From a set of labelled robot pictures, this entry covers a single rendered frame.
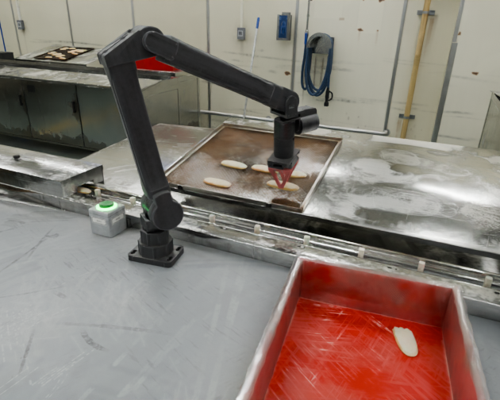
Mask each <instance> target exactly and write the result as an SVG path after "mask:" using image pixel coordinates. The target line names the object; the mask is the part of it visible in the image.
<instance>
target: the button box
mask: <svg viewBox="0 0 500 400"><path fill-rule="evenodd" d="M115 203H116V202H115ZM89 215H90V225H91V231H92V233H95V234H98V235H101V236H104V237H109V238H112V237H114V236H115V235H117V234H118V233H120V232H121V231H123V230H124V229H126V228H129V229H130V221H129V218H126V216H125V205H123V204H120V203H117V207H116V208H115V209H113V210H107V211H101V210H97V209H96V206H93V207H91V208H89Z"/></svg>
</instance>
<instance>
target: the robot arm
mask: <svg viewBox="0 0 500 400"><path fill-rule="evenodd" d="M154 56H155V57H156V60H158V61H160V62H161V63H165V64H167V65H170V66H172V67H175V68H176V69H179V70H181V71H185V72H187V73H189V74H192V75H194V76H197V77H199V78H201V79H204V80H206V81H208V82H211V83H214V84H216V85H218V86H220V87H224V88H225V89H228V90H231V91H233V92H235V93H238V94H241V95H243V96H245V97H247V98H250V99H251V100H254V101H257V102H259V103H262V104H263V105H265V106H268V107H270V113H273V114H275V115H277V116H279V117H276V118H275V119H274V152H273V153H272V154H271V156H270V157H269V158H268V159H267V169H268V170H269V171H270V173H271V175H272V176H273V178H274V180H275V182H276V184H277V186H278V188H281V189H283V188H284V186H285V184H286V183H287V182H288V180H289V178H290V177H291V175H292V173H293V171H294V169H295V167H296V165H297V163H298V161H299V157H298V156H297V154H300V149H299V148H294V134H295V133H296V134H298V135H299V134H303V133H308V132H311V131H314V130H316V129H318V127H319V124H320V121H319V116H318V115H317V109H316V108H313V107H311V106H298V105H299V96H298V94H297V93H296V92H294V91H292V90H290V89H288V88H285V87H281V86H280V85H278V84H276V83H273V82H271V81H268V80H266V79H263V78H261V77H259V76H257V75H254V74H252V73H250V72H248V71H246V70H244V69H242V68H239V67H237V66H235V65H233V64H231V63H228V62H226V61H224V60H222V59H219V58H217V57H216V56H213V55H210V54H209V53H207V52H204V51H203V50H200V49H198V48H196V47H194V46H192V45H189V44H187V43H185V42H183V41H181V40H180V39H178V38H176V37H173V36H171V35H164V34H163V33H162V32H161V30H159V29H158V28H156V27H154V26H146V25H137V26H134V27H133V28H131V29H128V30H127V31H125V32H124V33H122V34H121V35H120V36H119V37H118V38H116V39H115V40H113V41H112V42H111V43H109V44H108V45H107V46H105V47H104V48H103V49H102V50H100V51H99V52H98V53H97V57H98V61H99V63H100V64H101V65H103V67H104V70H105V73H106V76H107V79H108V80H109V82H110V86H111V89H112V91H113V96H114V98H115V102H116V104H117V108H118V111H119V114H120V117H121V121H122V124H123V126H124V129H125V134H126V136H127V139H128V142H129V147H130V149H131V152H132V154H133V158H134V162H135V164H136V167H137V171H138V174H139V177H140V184H141V187H142V190H143V192H144V193H143V195H142V197H141V200H140V204H141V207H142V209H143V213H140V223H141V228H140V239H139V240H137V241H138V245H137V246H136V247H135V248H134V249H132V250H131V251H130V252H129V253H128V257H129V260H130V261H134V262H138V263H146V264H150V265H154V266H159V267H166V268H169V267H172V266H173V265H174V264H175V262H176V261H177V260H178V259H179V258H180V256H181V255H182V254H183V253H184V248H183V246H182V245H177V244H173V238H172V237H171V235H170V234H169V230H172V229H174V228H176V227H177V226H178V225H179V224H180V223H181V221H182V219H183V208H182V206H181V205H180V203H179V202H178V201H177V200H176V199H175V198H173V197H172V196H171V188H170V185H169V182H168V180H167V177H166V175H165V173H164V169H163V165H162V162H161V158H160V154H159V151H158V148H157V144H156V139H155V137H154V133H153V131H152V125H151V122H150V119H149V116H148V111H147V108H146V105H145V102H144V97H143V94H142V90H141V88H140V83H139V79H138V72H137V66H136V62H135V61H138V60H144V59H147V58H151V57H154ZM276 171H278V172H279V173H280V175H281V177H282V180H283V182H282V183H280V181H279V178H278V176H277V174H276Z"/></svg>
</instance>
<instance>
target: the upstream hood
mask: <svg viewBox="0 0 500 400"><path fill-rule="evenodd" d="M102 170H103V166H102V164H99V163H91V162H86V161H82V160H75V159H71V158H67V157H62V156H54V155H50V154H46V153H42V152H34V151H29V150H25V149H21V148H14V147H10V146H5V145H1V144H0V183H5V184H8V185H11V186H15V187H20V188H24V189H28V190H34V191H37V192H41V193H44V194H50V195H53V196H56V197H60V198H66V197H67V196H69V195H72V194H74V193H76V192H78V190H77V187H78V186H80V185H82V184H84V183H87V182H93V183H94V184H96V183H100V184H104V185H105V183H104V178H103V171H102Z"/></svg>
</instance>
